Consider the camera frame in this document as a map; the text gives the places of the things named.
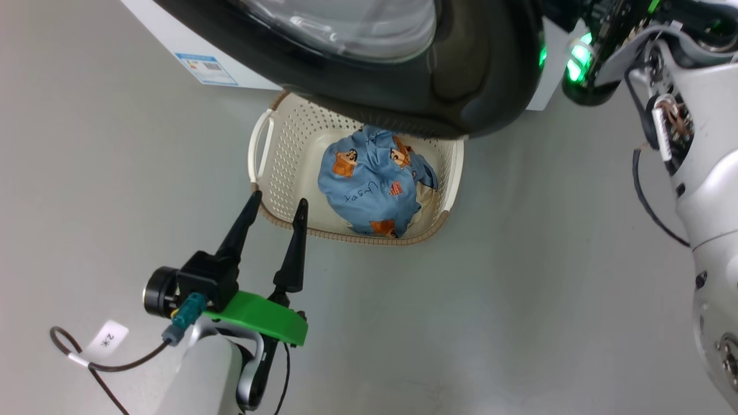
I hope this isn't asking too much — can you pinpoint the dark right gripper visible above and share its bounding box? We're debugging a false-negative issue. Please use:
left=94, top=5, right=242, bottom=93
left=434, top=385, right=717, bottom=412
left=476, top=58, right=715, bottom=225
left=542, top=0, right=659, bottom=108

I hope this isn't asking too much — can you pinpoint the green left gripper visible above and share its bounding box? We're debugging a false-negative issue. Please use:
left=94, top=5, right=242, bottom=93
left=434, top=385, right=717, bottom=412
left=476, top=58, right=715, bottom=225
left=204, top=190, right=309, bottom=347

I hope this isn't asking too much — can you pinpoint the blue cartoon print garment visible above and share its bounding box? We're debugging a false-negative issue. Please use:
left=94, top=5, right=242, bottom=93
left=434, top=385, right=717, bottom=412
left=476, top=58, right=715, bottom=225
left=318, top=126, right=439, bottom=239

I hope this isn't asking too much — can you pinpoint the dark camera cable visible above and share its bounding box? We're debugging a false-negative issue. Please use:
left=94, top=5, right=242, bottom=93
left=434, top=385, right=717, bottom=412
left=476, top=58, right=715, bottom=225
left=51, top=326, right=174, bottom=415

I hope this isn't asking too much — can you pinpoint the thin black cable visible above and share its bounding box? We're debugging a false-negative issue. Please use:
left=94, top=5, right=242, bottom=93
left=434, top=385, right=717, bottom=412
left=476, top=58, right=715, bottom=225
left=625, top=63, right=659, bottom=150
left=632, top=147, right=691, bottom=248
left=274, top=343, right=290, bottom=415

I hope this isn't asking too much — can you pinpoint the blue energy label sticker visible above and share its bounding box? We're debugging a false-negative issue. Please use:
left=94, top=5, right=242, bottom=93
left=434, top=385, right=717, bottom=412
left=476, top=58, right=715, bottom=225
left=176, top=53, right=239, bottom=87

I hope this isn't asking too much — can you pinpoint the teal cable connector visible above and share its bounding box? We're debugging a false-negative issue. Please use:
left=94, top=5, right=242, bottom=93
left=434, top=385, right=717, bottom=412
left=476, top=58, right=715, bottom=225
left=161, top=292, right=207, bottom=346

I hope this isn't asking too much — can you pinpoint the cream fabric garment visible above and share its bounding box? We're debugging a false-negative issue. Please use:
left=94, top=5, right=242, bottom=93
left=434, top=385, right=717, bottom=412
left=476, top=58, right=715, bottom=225
left=412, top=179, right=443, bottom=222

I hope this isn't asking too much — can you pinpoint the white paper tag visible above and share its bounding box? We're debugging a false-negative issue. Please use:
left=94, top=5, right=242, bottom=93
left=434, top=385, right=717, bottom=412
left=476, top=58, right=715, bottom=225
left=86, top=320, right=129, bottom=358

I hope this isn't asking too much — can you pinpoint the cream perforated laundry basket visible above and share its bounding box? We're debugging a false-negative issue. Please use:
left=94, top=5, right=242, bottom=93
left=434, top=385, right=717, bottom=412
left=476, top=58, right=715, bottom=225
left=248, top=89, right=465, bottom=247

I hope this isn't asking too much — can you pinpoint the black round glass washer door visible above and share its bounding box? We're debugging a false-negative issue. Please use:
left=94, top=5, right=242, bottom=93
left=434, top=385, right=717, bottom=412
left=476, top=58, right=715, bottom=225
left=153, top=0, right=545, bottom=139

